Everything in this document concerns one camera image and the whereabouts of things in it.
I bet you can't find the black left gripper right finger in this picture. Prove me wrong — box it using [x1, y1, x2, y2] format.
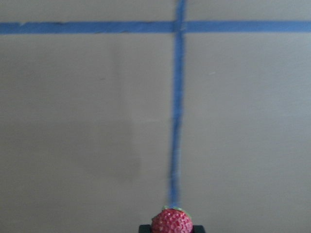
[192, 225, 205, 233]

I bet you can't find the red strawberry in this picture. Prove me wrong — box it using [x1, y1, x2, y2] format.
[151, 206, 193, 233]

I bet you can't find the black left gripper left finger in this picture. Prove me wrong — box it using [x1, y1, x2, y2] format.
[138, 224, 152, 233]

